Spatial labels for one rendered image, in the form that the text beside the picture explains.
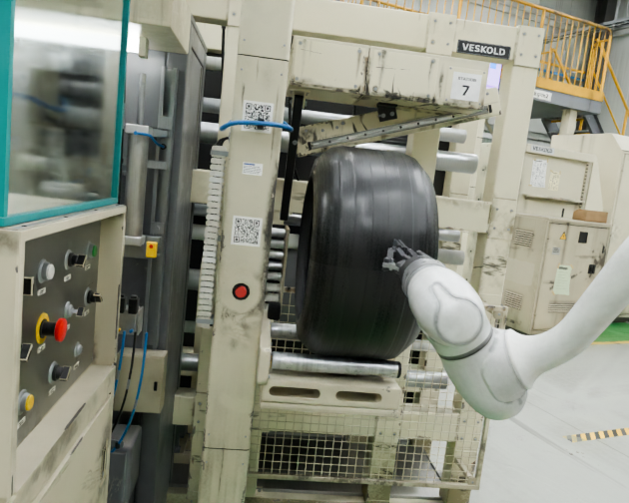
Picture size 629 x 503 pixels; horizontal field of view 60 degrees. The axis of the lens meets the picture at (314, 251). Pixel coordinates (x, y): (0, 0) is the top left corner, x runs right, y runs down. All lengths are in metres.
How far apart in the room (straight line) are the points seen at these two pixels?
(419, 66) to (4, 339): 1.36
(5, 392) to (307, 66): 1.23
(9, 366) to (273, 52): 0.96
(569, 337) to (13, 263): 0.80
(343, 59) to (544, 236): 4.31
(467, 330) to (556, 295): 5.20
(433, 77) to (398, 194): 0.56
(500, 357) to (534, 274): 4.92
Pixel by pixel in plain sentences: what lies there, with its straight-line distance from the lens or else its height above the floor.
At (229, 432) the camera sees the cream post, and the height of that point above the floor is 0.67.
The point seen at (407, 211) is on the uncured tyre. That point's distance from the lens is 1.30.
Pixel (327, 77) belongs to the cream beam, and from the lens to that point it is 1.72.
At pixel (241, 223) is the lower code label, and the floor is 1.24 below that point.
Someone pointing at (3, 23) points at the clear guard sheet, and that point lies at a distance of 0.80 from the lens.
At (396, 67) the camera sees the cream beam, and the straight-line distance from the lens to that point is 1.76.
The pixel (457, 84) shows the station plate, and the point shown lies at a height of 1.70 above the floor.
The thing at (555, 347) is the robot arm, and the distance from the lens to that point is 0.95.
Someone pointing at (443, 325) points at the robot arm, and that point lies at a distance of 0.85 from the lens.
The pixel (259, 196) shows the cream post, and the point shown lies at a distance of 1.42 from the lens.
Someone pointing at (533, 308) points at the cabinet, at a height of 0.34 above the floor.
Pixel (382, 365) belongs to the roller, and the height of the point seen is 0.91.
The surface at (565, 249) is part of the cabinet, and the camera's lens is 6.01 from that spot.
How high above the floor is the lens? 1.37
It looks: 8 degrees down
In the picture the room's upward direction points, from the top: 6 degrees clockwise
